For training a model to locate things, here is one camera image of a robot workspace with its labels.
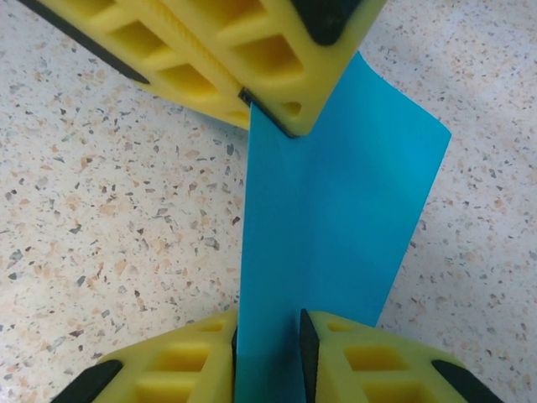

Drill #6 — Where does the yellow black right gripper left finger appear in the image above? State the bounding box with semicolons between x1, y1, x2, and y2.
50;309;240;403

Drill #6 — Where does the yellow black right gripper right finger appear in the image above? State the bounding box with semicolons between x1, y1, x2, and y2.
300;308;504;403

